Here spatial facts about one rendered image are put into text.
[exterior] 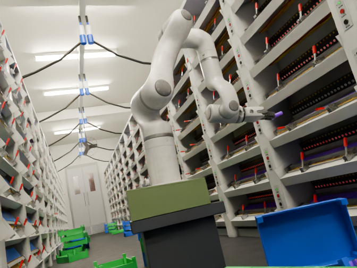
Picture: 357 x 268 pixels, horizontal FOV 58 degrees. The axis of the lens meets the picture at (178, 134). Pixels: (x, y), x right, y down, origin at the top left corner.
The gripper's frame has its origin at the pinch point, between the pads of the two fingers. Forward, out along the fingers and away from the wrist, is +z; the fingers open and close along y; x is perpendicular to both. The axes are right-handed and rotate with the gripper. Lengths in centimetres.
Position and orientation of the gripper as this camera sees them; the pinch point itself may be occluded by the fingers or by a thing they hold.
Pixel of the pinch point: (269, 115)
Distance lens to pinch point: 162.4
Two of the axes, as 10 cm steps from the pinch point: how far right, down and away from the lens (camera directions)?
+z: 9.6, 0.2, 3.0
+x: 0.6, 9.6, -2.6
